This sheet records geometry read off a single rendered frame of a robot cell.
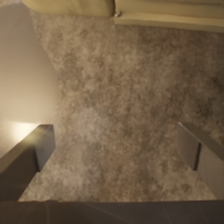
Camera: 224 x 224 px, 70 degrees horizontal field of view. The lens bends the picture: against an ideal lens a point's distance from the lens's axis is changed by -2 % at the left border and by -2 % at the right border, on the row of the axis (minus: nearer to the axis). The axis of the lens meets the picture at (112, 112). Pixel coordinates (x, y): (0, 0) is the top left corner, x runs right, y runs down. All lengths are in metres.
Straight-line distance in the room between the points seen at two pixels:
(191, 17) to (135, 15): 0.28
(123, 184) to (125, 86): 0.51
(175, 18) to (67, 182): 1.03
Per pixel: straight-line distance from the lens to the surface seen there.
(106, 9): 1.03
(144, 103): 0.87
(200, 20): 1.04
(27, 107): 1.05
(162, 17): 1.01
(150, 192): 0.91
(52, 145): 0.17
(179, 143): 0.17
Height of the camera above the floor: 0.85
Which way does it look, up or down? 80 degrees down
